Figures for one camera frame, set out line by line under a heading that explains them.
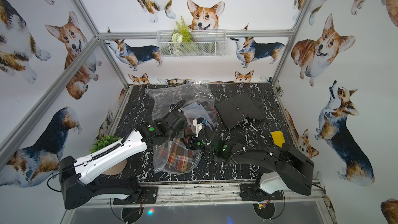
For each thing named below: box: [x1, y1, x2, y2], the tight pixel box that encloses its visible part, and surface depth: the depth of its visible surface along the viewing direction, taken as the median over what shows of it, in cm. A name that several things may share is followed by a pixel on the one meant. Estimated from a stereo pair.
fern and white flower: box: [170, 15, 194, 56], surface depth 85 cm
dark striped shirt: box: [214, 92, 266, 130], surface depth 106 cm
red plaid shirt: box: [159, 135, 193, 173], surface depth 74 cm
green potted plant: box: [89, 134, 123, 154], surface depth 75 cm
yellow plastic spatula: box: [271, 130, 286, 148], surface depth 94 cm
